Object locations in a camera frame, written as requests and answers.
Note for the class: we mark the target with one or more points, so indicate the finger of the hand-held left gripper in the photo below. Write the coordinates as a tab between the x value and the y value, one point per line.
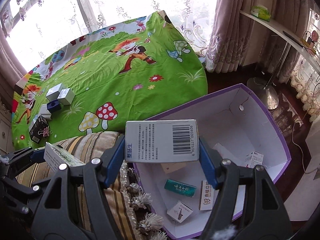
25	156
27	192

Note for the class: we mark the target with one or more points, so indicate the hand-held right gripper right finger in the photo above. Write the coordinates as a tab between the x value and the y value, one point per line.
207	165

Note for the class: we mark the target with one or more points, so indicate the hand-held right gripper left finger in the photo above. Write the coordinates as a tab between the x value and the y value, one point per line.
115	160

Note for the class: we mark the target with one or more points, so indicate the cream carton box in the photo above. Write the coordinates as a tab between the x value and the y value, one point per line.
205	196

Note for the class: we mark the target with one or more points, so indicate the white box green print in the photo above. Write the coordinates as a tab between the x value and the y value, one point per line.
60	156

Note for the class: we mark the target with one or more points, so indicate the teal green carton box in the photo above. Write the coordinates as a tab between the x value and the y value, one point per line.
180	188

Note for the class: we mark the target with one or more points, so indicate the white barcode medicine box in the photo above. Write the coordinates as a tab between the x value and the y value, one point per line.
160	140

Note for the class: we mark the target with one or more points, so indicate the small white saxophone box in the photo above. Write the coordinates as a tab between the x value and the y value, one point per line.
180	212

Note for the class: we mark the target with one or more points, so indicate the purple storage box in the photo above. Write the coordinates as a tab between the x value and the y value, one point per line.
250	120

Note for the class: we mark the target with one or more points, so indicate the striped plush pillow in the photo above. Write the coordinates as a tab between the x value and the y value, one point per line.
100	140

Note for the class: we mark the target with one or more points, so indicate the black carton box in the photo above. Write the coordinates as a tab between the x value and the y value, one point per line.
38	128

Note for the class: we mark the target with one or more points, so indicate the black binder clip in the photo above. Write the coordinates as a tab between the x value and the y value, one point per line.
46	132

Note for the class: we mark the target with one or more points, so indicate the white carved cabinet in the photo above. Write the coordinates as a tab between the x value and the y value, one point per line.
5	130

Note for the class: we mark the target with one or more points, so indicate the plain white box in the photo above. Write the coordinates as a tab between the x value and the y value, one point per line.
45	111

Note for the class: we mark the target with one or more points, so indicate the navy blue box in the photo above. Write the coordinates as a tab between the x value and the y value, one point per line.
54	106

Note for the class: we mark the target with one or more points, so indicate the small white cube box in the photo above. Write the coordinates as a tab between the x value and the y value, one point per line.
66	97

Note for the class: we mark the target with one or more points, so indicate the green cartoon printed cloth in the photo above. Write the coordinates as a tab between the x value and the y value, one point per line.
112	80

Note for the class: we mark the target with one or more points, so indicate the chrome desk leg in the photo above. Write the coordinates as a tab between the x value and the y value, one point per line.
267	95

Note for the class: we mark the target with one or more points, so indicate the white furniture panel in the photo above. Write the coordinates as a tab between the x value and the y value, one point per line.
305	192

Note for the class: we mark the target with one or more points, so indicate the embroidered cream curtain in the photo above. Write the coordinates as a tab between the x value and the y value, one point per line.
306	80

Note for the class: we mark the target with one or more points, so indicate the white desk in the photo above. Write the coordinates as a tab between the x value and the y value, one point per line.
275	26

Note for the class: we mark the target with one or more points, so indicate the white lace curtain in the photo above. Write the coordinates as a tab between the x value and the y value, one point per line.
120	5

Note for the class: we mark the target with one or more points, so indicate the green tissue box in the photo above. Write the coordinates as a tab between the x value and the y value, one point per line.
261	13

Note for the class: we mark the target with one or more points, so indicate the pink gadget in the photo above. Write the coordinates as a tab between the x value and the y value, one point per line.
311	40

